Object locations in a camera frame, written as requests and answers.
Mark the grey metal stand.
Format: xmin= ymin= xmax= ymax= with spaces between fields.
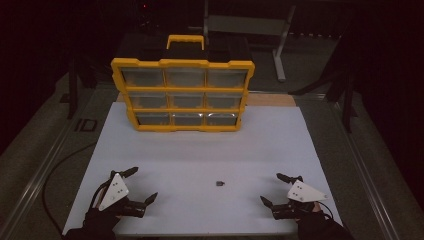
xmin=201 ymin=0 xmax=297 ymax=83

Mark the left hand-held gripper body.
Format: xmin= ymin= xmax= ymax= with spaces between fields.
xmin=94 ymin=170 xmax=148 ymax=219

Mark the yellow black drawer organizer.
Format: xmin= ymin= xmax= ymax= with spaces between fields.
xmin=110 ymin=34 xmax=256 ymax=133

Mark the black floor cable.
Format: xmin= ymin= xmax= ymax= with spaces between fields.
xmin=41 ymin=141 xmax=98 ymax=236

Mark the grid of clear organizer drawers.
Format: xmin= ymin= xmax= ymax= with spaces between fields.
xmin=120 ymin=67 xmax=248 ymax=127

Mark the aluminium frame rail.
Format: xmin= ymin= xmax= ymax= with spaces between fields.
xmin=328 ymin=96 xmax=424 ymax=240
xmin=0 ymin=83 xmax=116 ymax=240

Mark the black stand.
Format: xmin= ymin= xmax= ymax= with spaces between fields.
xmin=59 ymin=56 xmax=98 ymax=121
xmin=288 ymin=65 xmax=360 ymax=134

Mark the person's right hand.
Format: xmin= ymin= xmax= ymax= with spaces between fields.
xmin=297 ymin=202 xmax=330 ymax=232

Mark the person's left hand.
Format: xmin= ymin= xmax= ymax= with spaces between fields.
xmin=83 ymin=207 xmax=121 ymax=232

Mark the clear plastic drawer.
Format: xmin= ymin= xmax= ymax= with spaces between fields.
xmin=172 ymin=112 xmax=205 ymax=127

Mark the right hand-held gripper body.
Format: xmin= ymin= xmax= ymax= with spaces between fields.
xmin=271 ymin=179 xmax=330 ymax=221

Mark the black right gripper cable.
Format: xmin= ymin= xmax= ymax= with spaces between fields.
xmin=316 ymin=200 xmax=335 ymax=221

